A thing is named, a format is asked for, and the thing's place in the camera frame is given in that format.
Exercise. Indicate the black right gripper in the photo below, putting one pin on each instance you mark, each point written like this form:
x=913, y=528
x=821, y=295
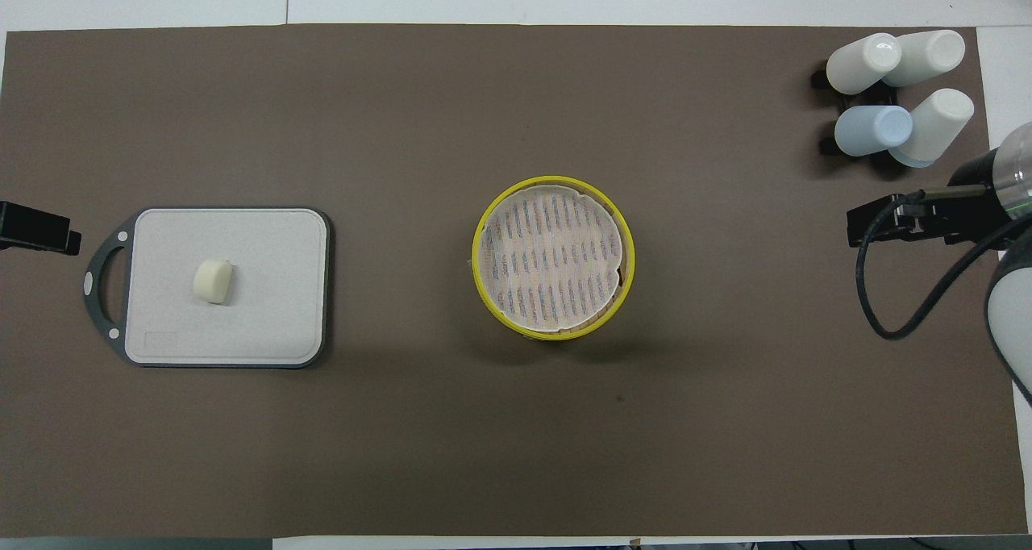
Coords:
x=967, y=211

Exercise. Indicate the pale cream bun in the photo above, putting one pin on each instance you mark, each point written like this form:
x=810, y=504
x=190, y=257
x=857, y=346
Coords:
x=213, y=281

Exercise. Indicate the light blue plastic cup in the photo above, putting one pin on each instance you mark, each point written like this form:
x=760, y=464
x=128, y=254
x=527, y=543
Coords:
x=871, y=129

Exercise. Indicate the white cup blue rim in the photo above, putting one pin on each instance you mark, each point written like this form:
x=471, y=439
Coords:
x=935, y=127

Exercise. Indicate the black cup rack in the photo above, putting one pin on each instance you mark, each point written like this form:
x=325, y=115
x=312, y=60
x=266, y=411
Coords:
x=883, y=96

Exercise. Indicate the white plastic cup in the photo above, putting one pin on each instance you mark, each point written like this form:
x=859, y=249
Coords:
x=931, y=54
x=861, y=64

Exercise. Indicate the brown table mat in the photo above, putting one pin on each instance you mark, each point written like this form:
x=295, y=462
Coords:
x=516, y=453

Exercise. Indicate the grey cutting board dark frame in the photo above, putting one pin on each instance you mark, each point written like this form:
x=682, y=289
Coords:
x=258, y=292

